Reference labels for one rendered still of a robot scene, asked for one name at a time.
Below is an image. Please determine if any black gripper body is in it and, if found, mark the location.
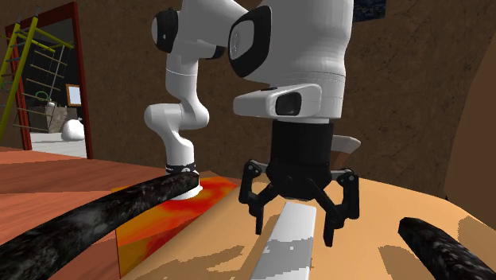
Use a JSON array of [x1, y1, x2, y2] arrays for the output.
[[266, 120, 343, 201]]

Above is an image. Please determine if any white flat long slab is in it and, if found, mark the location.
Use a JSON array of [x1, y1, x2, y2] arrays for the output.
[[249, 200, 318, 280]]

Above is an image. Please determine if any black marbled curved bar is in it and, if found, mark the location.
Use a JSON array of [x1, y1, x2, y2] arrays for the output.
[[0, 171, 201, 280], [397, 216, 496, 280]]

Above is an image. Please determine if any grey brown bowl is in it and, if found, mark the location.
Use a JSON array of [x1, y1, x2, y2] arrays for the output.
[[330, 134, 362, 170]]

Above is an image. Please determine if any red framed doorway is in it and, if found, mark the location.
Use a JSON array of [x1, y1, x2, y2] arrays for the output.
[[4, 1, 95, 161]]

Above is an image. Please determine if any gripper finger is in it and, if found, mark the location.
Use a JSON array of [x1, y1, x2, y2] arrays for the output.
[[238, 159, 281, 236], [305, 168, 361, 248]]

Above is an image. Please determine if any dark wall picture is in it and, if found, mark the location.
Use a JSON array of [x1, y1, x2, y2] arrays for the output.
[[352, 0, 388, 23]]

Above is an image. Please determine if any yellow green climbing frame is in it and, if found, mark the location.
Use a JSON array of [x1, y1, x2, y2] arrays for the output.
[[0, 5, 76, 143]]

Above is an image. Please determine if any orange red patterned robot stand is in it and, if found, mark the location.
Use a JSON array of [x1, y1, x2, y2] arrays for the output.
[[111, 176, 239, 278]]

